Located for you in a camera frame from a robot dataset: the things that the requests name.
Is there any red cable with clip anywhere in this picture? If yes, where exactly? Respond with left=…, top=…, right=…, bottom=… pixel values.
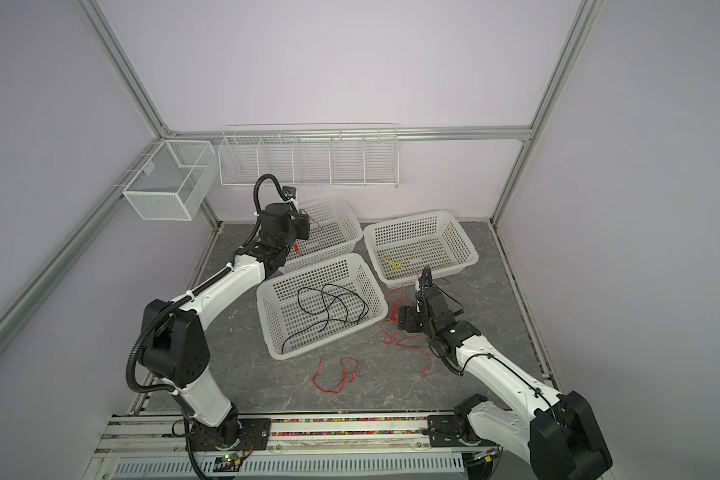
left=379, top=286, right=434, bottom=379

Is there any yellow cable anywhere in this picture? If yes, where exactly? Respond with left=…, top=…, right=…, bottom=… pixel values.
left=382, top=239, right=433, bottom=272

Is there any black cable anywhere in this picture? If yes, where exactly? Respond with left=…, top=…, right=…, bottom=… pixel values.
left=280, top=283, right=371, bottom=355

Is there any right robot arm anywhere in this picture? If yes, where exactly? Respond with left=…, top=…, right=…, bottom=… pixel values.
left=398, top=268, right=613, bottom=479

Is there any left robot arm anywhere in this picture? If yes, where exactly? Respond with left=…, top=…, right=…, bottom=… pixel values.
left=125, top=174, right=310, bottom=449

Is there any white basket back left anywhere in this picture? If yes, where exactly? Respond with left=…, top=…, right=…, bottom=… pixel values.
left=279, top=196, right=363, bottom=274

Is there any white basket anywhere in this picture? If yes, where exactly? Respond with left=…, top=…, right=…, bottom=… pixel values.
left=256, top=253, right=389, bottom=360
left=363, top=210, right=479, bottom=288
left=279, top=196, right=363, bottom=274

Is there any white basket back right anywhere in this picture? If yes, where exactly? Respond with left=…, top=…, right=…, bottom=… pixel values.
left=363, top=210, right=479, bottom=288

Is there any white basket front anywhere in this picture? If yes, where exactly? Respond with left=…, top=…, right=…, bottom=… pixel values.
left=256, top=253, right=389, bottom=360

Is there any green circuit board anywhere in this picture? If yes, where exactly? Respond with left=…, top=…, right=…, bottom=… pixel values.
left=213, top=455, right=243, bottom=473

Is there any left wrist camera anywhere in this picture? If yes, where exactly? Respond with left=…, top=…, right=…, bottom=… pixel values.
left=280, top=186, right=299, bottom=212

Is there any wire mesh wall shelf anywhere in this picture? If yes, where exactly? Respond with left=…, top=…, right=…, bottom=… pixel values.
left=217, top=123, right=399, bottom=188

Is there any white mesh wall box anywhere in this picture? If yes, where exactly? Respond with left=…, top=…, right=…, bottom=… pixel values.
left=123, top=140, right=218, bottom=221

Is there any white vented cable duct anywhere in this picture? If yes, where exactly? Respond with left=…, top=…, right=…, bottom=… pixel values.
left=111, top=452, right=466, bottom=479

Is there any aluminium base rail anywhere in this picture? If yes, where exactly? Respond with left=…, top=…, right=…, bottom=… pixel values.
left=83, top=411, right=607, bottom=480

